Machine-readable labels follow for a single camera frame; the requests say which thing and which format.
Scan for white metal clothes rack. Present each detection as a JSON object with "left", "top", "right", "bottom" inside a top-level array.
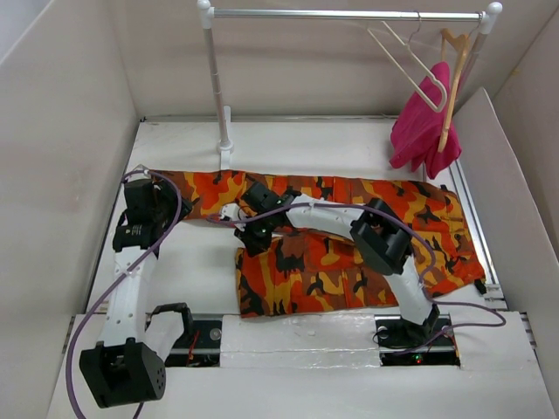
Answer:
[{"left": 197, "top": 1, "right": 503, "bottom": 170}]

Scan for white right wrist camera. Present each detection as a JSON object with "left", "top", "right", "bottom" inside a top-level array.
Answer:
[{"left": 218, "top": 203, "right": 247, "bottom": 223}]

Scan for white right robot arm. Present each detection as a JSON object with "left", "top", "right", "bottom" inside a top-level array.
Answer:
[{"left": 219, "top": 182, "right": 439, "bottom": 344}]

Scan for pink garment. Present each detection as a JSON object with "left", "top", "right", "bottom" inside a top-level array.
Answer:
[{"left": 388, "top": 60, "right": 463, "bottom": 180}]

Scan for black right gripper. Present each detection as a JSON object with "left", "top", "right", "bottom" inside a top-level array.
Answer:
[{"left": 235, "top": 210, "right": 275, "bottom": 257}]

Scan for orange camouflage trousers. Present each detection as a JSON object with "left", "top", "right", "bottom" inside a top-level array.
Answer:
[{"left": 165, "top": 170, "right": 486, "bottom": 318}]

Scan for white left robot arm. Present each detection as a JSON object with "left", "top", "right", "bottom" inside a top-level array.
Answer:
[{"left": 79, "top": 179, "right": 195, "bottom": 409}]

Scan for white plastic hanger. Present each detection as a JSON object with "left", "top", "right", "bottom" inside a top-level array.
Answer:
[{"left": 366, "top": 12, "right": 449, "bottom": 114}]

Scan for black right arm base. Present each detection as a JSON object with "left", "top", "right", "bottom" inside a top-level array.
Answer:
[{"left": 372, "top": 314, "right": 460, "bottom": 367}]

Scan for wooden hanger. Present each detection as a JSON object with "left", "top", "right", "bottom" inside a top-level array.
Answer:
[{"left": 438, "top": 28, "right": 470, "bottom": 154}]

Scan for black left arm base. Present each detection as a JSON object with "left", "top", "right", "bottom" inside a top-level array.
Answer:
[{"left": 143, "top": 303, "right": 223, "bottom": 367}]

